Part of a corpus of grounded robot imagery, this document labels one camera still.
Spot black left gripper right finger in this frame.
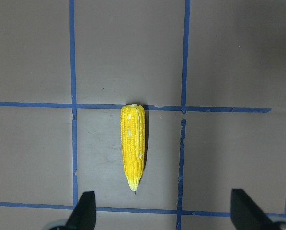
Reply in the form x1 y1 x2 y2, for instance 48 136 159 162
230 189 280 230

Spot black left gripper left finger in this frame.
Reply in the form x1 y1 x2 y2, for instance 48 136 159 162
65 191 96 230

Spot yellow toy corn cob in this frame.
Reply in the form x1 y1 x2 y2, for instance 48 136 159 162
120 104 146 192

